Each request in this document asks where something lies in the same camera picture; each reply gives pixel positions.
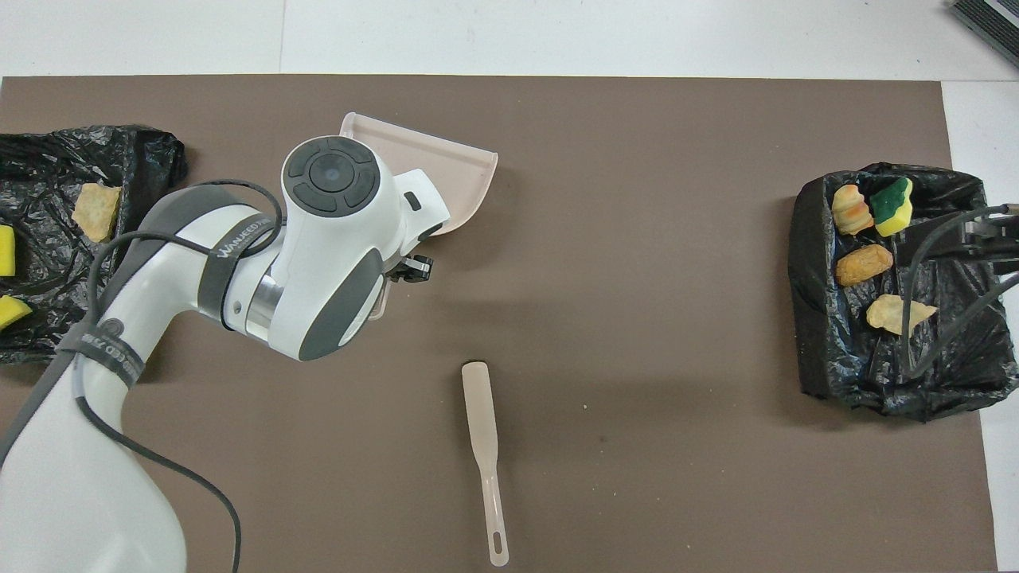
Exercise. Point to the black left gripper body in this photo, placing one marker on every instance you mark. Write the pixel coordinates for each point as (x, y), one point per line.
(414, 268)

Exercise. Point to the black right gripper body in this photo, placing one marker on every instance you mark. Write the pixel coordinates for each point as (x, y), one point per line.
(995, 235)

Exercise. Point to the yellow sponge green backing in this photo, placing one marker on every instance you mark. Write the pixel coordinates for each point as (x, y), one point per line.
(892, 207)

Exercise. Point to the brown bread bun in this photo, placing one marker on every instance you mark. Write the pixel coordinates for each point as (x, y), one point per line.
(864, 265)

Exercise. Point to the pale torn bread chunk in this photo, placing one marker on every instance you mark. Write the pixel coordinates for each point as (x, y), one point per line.
(892, 313)

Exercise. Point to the pale ridged bread roll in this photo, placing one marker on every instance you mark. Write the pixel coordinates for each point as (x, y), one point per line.
(852, 210)

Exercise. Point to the beige plastic dustpan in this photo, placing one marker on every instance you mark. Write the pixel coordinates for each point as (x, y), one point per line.
(454, 171)

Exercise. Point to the beige hand brush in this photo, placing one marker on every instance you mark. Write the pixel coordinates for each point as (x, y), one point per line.
(479, 406)

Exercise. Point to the orange striped croissant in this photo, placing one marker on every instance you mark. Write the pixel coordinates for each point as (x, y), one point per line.
(97, 212)

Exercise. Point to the yellow curved sponge scrap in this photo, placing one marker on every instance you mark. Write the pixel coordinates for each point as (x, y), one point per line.
(11, 312)

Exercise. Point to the yellow notched sponge piece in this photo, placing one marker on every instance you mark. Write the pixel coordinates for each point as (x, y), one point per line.
(6, 251)

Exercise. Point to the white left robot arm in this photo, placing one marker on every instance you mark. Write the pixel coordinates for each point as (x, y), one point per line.
(334, 239)

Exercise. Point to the black bag lined bin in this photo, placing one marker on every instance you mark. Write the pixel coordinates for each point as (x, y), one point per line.
(955, 366)
(48, 159)

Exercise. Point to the dark grey ribbed device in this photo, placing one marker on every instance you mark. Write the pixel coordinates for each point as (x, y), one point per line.
(991, 28)

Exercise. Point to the brown table mat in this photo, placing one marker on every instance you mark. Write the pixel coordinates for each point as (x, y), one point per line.
(637, 461)

